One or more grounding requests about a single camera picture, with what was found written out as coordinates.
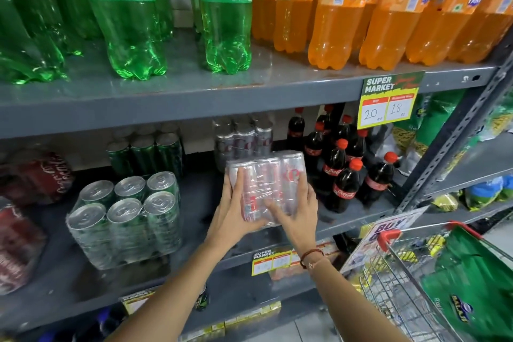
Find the person's right hand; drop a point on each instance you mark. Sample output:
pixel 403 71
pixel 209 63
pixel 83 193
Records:
pixel 298 225

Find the person's left hand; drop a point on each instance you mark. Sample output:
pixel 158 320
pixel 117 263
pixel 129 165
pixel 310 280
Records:
pixel 228 225

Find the person's left thumb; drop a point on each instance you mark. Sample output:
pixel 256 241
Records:
pixel 260 225

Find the person's right thumb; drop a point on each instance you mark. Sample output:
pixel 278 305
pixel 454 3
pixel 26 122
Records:
pixel 278 208

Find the shrink-wrapped silver can pack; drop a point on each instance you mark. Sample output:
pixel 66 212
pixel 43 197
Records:
pixel 242 141
pixel 268 181

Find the person's left forearm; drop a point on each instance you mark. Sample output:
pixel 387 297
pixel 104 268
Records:
pixel 176 297

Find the person's right forearm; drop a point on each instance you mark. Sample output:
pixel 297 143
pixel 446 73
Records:
pixel 348 305

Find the small yellow price label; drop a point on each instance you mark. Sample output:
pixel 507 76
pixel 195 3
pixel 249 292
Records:
pixel 272 261
pixel 136 301

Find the pink packets under shelf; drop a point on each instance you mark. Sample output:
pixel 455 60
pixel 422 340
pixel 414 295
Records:
pixel 288 271

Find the group of small cola bottles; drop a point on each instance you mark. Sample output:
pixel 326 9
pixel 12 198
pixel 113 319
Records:
pixel 340 177

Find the row of yellow packets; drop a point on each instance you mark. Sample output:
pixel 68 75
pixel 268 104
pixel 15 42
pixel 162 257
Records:
pixel 240 317

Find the white promotion sign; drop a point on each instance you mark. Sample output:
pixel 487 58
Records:
pixel 380 233

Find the grey metal shelf rack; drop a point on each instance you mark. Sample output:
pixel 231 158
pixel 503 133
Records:
pixel 224 93

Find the shrink-wrapped green can pack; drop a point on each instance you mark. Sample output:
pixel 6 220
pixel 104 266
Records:
pixel 124 221
pixel 144 153

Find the green and yellow price sign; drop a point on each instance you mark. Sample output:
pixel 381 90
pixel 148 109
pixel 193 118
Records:
pixel 388 99

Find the yellow green snack bag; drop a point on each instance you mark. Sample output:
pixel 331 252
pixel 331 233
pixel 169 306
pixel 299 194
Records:
pixel 445 202

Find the stack of green chip bags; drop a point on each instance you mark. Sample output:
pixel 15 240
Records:
pixel 433 129

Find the blue snack bag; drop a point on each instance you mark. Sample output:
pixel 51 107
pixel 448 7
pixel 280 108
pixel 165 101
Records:
pixel 483 193

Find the large green snack bag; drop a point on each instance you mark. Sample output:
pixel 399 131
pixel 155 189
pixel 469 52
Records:
pixel 473 289

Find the row of orange soda bottles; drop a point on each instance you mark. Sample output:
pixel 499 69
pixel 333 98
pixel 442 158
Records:
pixel 376 17

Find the shrink-wrapped red can pack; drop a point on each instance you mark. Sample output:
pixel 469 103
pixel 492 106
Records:
pixel 44 177
pixel 18 249

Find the row of green soda bottles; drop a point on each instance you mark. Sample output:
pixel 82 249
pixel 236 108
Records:
pixel 128 25

